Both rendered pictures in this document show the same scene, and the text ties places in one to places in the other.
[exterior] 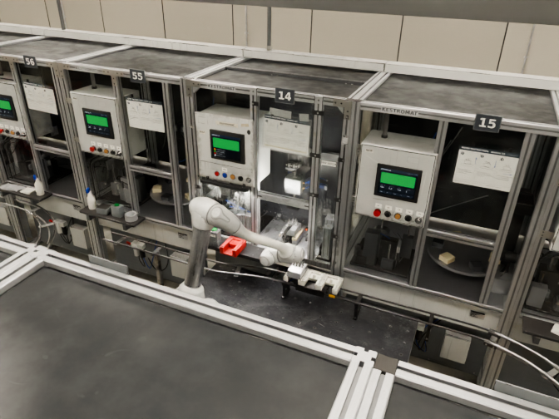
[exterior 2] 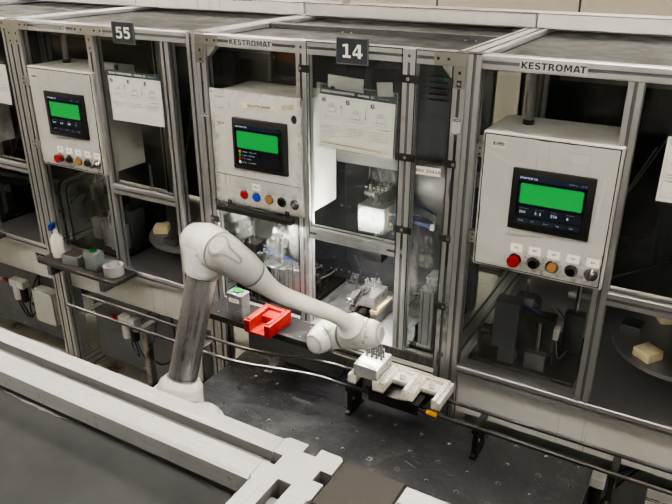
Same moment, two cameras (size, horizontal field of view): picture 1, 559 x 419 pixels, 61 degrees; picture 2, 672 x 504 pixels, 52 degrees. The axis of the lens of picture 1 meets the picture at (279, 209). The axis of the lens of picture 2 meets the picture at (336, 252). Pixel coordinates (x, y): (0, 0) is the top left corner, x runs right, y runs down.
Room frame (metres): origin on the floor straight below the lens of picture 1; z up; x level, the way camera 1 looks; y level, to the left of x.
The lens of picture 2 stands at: (0.36, -0.24, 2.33)
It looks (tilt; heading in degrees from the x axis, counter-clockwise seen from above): 24 degrees down; 7
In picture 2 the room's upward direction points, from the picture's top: straight up
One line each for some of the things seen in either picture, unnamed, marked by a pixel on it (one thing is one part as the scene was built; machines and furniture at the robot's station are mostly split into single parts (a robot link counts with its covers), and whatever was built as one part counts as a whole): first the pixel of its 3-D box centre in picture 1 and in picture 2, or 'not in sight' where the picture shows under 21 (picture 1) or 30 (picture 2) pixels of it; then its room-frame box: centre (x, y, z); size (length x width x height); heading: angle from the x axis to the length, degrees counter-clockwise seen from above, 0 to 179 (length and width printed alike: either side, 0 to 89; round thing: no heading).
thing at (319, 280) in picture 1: (313, 282); (399, 387); (2.48, -0.23, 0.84); 0.36 x 0.14 x 0.10; 67
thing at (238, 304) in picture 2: (215, 236); (239, 302); (2.82, 0.45, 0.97); 0.08 x 0.08 x 0.12; 67
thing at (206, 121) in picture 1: (233, 144); (272, 146); (2.98, 0.32, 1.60); 0.42 x 0.29 x 0.46; 67
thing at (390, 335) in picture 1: (280, 338); (333, 485); (2.14, -0.02, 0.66); 1.50 x 1.06 x 0.04; 67
